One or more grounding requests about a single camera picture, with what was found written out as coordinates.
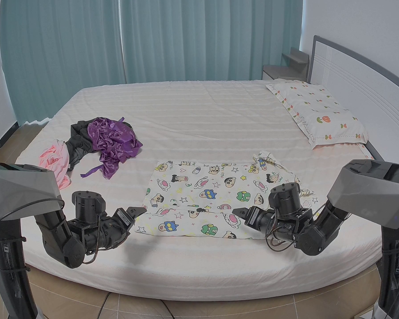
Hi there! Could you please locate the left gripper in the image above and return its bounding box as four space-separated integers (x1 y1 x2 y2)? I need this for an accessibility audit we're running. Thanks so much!
105 206 147 247

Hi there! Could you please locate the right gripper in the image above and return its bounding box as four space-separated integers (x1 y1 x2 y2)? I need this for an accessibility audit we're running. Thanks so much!
232 206 276 236

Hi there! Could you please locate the white printed pyjama top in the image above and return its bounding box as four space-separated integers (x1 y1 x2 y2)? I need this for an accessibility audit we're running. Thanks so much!
135 150 320 240

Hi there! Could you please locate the bed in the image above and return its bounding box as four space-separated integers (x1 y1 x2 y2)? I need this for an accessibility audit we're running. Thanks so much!
0 35 399 303

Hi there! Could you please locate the purple satin garment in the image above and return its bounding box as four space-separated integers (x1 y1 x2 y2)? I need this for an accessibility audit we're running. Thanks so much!
81 117 143 180

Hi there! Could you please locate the black garment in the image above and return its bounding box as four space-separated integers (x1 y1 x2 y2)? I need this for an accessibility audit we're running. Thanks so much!
66 120 98 172

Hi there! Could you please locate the pink garment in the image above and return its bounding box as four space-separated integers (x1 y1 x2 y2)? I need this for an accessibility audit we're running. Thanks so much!
40 138 70 190

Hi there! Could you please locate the white printed pillow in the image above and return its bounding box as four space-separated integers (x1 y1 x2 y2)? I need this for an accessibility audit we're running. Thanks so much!
265 78 369 151

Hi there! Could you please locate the grey bedside table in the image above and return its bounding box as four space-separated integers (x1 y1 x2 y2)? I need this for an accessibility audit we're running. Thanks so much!
262 47 310 82

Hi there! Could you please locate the blue-green curtain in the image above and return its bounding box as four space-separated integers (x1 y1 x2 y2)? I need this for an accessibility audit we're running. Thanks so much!
120 0 305 83
0 0 125 125

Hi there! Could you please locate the black cable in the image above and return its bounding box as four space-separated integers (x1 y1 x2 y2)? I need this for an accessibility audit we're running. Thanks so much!
265 230 298 253
81 230 131 265

